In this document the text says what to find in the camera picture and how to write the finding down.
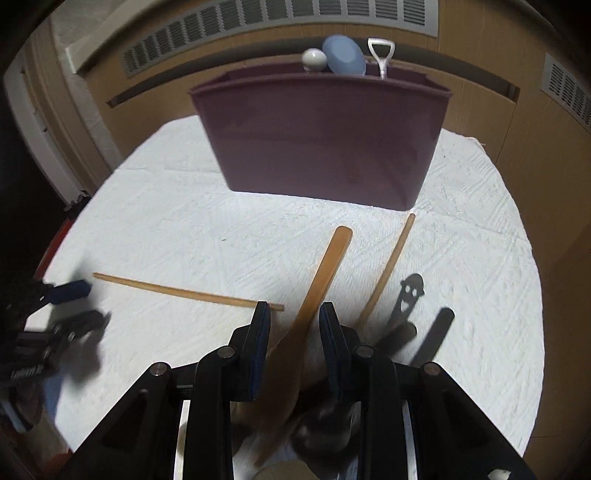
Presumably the wooden kitchen cabinet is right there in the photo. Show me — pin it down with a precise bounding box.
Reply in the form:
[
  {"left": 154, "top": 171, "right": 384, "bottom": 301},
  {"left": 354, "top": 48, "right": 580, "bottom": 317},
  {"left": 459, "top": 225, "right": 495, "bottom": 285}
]
[{"left": 23, "top": 0, "right": 591, "bottom": 480}]

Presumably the wooden spoon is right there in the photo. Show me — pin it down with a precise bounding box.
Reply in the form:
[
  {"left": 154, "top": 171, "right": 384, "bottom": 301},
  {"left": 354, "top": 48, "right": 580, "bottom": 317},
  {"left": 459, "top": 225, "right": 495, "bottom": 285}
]
[{"left": 252, "top": 226, "right": 354, "bottom": 467}]

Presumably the white textured tablecloth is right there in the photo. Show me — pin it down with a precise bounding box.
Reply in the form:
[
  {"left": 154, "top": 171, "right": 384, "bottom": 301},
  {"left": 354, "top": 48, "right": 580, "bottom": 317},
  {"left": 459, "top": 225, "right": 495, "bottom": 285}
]
[{"left": 34, "top": 113, "right": 541, "bottom": 480}]

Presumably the purple plastic utensil holder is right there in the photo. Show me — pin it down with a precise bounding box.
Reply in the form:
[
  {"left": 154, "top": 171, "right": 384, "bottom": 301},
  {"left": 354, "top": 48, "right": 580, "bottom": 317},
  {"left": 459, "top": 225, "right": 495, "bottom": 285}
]
[{"left": 188, "top": 62, "right": 454, "bottom": 210}]

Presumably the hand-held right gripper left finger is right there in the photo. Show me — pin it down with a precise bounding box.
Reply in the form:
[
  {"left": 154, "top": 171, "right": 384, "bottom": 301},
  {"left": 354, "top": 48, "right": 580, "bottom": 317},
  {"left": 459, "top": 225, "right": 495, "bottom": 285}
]
[{"left": 69, "top": 301, "right": 273, "bottom": 480}]

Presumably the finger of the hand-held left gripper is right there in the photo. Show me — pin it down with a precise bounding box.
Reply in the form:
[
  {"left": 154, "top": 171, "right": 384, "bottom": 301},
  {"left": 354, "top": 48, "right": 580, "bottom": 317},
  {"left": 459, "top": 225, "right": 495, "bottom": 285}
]
[
  {"left": 9, "top": 278, "right": 92, "bottom": 319},
  {"left": 48, "top": 310, "right": 112, "bottom": 344}
]

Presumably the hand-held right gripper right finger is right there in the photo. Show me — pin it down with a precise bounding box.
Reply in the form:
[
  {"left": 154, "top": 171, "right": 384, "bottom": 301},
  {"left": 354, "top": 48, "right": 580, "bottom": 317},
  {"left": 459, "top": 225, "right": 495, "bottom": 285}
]
[{"left": 318, "top": 302, "right": 539, "bottom": 480}]

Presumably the long grey vent grille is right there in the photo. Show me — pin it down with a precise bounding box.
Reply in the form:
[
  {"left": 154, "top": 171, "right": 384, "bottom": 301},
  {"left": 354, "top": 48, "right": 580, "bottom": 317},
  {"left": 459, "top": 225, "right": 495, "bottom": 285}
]
[{"left": 122, "top": 0, "right": 438, "bottom": 78}]

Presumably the small grey vent grille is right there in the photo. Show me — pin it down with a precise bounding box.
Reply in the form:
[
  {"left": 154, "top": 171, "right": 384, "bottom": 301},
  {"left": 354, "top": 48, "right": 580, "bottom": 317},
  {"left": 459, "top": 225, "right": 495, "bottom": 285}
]
[{"left": 542, "top": 53, "right": 591, "bottom": 123}]

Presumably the wooden chopstick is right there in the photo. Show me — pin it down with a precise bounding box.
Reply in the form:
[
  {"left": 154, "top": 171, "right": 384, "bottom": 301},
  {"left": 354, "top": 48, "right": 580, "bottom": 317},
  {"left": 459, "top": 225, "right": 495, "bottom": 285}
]
[
  {"left": 358, "top": 213, "right": 416, "bottom": 328},
  {"left": 93, "top": 272, "right": 284, "bottom": 311}
]

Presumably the black straight-handled utensil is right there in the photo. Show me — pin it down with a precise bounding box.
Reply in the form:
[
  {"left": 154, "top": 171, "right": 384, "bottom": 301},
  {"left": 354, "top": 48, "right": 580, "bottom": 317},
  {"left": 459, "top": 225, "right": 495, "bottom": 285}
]
[{"left": 411, "top": 308, "right": 455, "bottom": 365}]

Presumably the black face-handled utensil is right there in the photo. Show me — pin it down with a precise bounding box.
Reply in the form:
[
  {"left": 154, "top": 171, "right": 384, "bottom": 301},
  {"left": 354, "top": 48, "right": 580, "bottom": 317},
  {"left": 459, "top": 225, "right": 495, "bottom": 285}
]
[{"left": 376, "top": 273, "right": 426, "bottom": 352}]

